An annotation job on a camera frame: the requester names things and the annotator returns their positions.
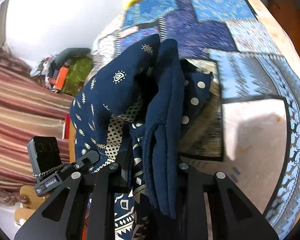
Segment orange box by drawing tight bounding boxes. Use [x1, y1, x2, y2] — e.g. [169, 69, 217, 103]
[55, 67, 69, 90]

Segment blue patchwork quilt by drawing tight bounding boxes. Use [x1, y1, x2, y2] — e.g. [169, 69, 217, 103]
[91, 0, 300, 239]

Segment wooden folding lap desk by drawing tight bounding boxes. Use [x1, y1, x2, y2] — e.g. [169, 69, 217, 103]
[69, 122, 76, 163]

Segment navy patterned hooded garment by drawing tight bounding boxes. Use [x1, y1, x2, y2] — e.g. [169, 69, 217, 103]
[70, 34, 213, 239]

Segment person's left hand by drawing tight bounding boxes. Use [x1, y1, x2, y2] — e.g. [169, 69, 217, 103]
[14, 185, 46, 226]

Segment red white box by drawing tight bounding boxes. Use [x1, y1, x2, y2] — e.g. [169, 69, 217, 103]
[62, 113, 70, 140]

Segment striped red curtain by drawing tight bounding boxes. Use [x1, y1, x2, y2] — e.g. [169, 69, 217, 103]
[0, 47, 73, 206]

